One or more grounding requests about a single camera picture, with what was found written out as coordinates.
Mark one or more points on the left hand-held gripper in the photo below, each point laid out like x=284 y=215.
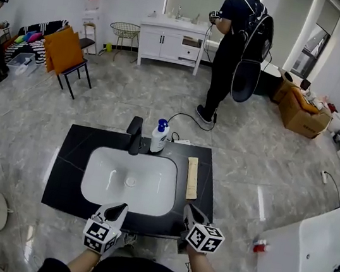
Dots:
x=99 y=236

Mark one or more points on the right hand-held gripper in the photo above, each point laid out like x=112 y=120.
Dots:
x=205 y=238

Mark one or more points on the person's left forearm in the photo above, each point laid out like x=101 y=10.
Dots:
x=84 y=262

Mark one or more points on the white sink basin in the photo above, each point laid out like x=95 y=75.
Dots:
x=128 y=180

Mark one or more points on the black top sink cabinet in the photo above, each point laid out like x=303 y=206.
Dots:
x=64 y=179

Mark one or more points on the small white bottle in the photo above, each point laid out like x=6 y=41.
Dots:
x=259 y=241

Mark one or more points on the red bottle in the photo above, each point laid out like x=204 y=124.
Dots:
x=261 y=248

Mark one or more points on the black sink faucet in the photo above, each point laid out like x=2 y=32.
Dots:
x=134 y=136

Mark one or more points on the white soap bottle blue pump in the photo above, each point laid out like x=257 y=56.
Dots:
x=159 y=140

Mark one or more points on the white bathtub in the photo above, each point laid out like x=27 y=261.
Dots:
x=304 y=256

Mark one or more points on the white power strip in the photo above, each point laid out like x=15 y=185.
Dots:
x=324 y=177

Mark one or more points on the black chair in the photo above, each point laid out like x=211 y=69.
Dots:
x=75 y=75

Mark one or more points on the large cardboard box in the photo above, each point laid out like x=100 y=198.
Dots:
x=301 y=117

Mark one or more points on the dark green bathtub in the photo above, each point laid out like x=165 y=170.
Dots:
x=268 y=80

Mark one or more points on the small cardboard box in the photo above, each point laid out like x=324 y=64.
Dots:
x=285 y=86

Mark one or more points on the green cup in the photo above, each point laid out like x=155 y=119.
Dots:
x=108 y=47

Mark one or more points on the orange cushion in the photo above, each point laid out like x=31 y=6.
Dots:
x=63 y=51

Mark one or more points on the white vanity cabinet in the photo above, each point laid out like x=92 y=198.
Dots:
x=165 y=45

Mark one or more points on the clear plastic storage box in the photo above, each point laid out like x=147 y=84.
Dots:
x=21 y=63

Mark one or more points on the wooden seat chair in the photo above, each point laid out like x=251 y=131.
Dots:
x=87 y=40

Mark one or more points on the striped sofa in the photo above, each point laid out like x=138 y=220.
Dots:
x=40 y=47

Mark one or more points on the window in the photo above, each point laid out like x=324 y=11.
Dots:
x=316 y=43

